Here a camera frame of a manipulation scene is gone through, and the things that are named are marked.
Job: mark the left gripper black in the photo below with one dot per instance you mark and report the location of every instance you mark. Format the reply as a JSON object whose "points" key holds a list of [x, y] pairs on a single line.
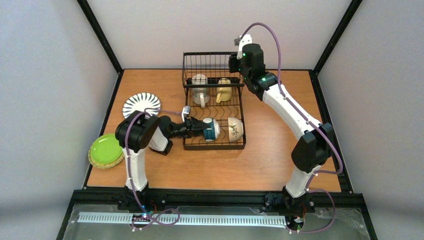
{"points": [[189, 125]]}

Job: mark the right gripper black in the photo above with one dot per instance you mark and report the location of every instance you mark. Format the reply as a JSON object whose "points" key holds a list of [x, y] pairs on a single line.
{"points": [[232, 64]]}

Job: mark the white bowl dark outside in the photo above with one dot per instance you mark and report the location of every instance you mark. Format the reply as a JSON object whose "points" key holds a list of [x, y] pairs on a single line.
{"points": [[213, 131]]}

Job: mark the white mug coral pattern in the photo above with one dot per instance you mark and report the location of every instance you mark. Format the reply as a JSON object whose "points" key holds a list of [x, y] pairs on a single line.
{"points": [[200, 95]]}

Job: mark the black wire dish rack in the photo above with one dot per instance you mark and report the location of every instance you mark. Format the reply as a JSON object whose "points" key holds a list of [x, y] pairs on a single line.
{"points": [[215, 66]]}

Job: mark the yellow mug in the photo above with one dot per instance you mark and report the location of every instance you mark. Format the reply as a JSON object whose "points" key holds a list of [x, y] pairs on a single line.
{"points": [[223, 94]]}

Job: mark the cream bowl floral pattern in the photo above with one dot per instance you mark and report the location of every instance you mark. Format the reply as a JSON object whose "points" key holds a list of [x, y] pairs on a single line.
{"points": [[235, 129]]}

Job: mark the white blue striped plate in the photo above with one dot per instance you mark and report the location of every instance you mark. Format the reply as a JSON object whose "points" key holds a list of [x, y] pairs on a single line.
{"points": [[142, 102]]}

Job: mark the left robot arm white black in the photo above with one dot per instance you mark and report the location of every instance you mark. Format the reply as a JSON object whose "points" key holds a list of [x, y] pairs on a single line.
{"points": [[141, 131]]}

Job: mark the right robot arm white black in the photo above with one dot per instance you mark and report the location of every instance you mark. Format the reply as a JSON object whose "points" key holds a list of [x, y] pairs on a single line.
{"points": [[314, 139]]}

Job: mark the green plate woven rim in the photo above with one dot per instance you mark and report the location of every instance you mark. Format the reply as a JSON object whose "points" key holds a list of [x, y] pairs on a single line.
{"points": [[105, 152]]}

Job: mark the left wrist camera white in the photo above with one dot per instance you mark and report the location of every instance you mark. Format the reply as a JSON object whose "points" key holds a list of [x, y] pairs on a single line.
{"points": [[185, 112]]}

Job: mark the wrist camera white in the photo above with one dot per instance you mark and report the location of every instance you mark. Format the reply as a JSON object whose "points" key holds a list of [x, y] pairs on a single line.
{"points": [[241, 41], [185, 112]]}

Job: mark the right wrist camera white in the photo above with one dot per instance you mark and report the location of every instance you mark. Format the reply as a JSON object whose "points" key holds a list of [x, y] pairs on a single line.
{"points": [[241, 41]]}

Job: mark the black front frame rail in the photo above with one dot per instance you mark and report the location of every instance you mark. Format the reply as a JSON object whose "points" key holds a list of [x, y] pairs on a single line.
{"points": [[161, 199]]}

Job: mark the black corner frame post right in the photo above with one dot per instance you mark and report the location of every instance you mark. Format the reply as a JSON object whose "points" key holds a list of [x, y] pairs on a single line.
{"points": [[337, 34]]}

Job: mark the black corner frame post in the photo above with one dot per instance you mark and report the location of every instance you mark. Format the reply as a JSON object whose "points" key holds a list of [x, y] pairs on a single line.
{"points": [[97, 29], [337, 34]]}

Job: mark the white slotted cable duct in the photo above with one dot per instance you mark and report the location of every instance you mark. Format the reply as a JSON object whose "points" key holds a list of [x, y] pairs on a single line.
{"points": [[184, 219]]}

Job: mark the black corner frame post left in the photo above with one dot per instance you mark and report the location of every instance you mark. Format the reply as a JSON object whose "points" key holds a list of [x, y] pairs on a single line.
{"points": [[97, 29]]}

